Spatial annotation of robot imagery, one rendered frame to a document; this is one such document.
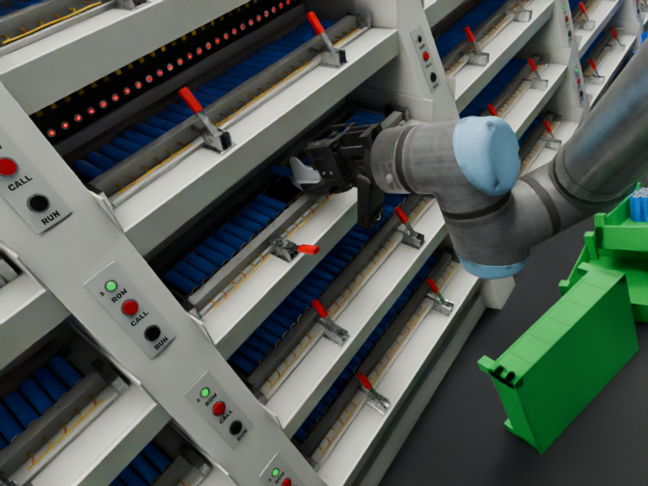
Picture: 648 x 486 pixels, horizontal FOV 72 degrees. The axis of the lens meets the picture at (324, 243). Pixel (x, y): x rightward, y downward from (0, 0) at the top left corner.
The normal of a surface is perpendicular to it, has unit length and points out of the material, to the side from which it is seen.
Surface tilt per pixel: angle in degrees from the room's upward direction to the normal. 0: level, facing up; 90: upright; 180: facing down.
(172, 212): 113
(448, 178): 92
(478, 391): 0
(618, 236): 70
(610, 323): 90
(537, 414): 90
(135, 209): 23
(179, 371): 90
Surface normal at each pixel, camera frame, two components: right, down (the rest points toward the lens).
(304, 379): -0.14, -0.70
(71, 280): 0.67, 0.05
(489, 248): -0.12, 0.58
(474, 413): -0.44, -0.78
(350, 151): -0.60, 0.62
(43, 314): 0.78, 0.35
